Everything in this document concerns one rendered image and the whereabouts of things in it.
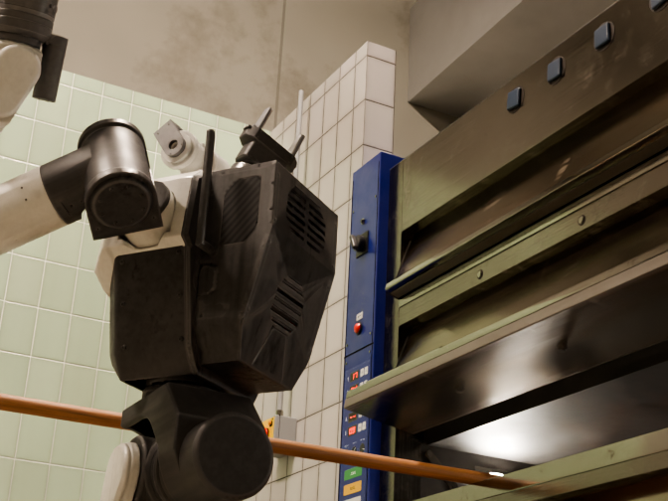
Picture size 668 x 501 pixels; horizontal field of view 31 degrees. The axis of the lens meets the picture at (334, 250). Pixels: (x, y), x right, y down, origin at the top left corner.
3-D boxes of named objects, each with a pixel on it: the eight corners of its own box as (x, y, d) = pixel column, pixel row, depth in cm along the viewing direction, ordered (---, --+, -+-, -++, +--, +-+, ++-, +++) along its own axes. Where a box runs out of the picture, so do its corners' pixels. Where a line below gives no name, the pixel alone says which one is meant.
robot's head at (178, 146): (226, 168, 188) (206, 137, 193) (196, 144, 181) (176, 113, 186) (196, 194, 189) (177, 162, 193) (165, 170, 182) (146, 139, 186)
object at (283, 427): (279, 458, 344) (282, 424, 348) (295, 452, 336) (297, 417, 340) (256, 454, 341) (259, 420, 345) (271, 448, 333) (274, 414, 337)
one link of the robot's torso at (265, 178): (349, 420, 178) (359, 205, 192) (234, 352, 151) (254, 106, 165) (182, 434, 191) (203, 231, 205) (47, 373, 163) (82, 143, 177)
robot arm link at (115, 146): (74, 248, 163) (165, 207, 162) (42, 200, 157) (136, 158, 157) (68, 200, 172) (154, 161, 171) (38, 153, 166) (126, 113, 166)
